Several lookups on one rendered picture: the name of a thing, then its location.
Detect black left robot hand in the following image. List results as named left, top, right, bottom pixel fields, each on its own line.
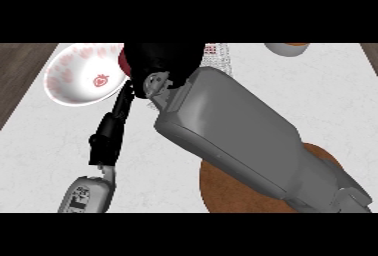
left=87, top=79, right=135, bottom=167

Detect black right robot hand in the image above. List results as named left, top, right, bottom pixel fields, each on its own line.
left=119, top=42, right=206, bottom=100

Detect round brown wooden cutting board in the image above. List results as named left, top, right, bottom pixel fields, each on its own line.
left=197, top=142, right=345, bottom=214

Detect dark red round object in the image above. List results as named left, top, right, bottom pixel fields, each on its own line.
left=116, top=50, right=134, bottom=80

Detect red and white can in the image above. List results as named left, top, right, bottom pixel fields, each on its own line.
left=202, top=42, right=218, bottom=56

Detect white bowl with strawberry print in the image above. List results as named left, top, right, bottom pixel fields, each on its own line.
left=42, top=42, right=132, bottom=108

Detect grey bowl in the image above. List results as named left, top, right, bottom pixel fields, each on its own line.
left=262, top=42, right=311, bottom=58

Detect white wire tiered basket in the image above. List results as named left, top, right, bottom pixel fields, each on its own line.
left=200, top=42, right=233, bottom=78

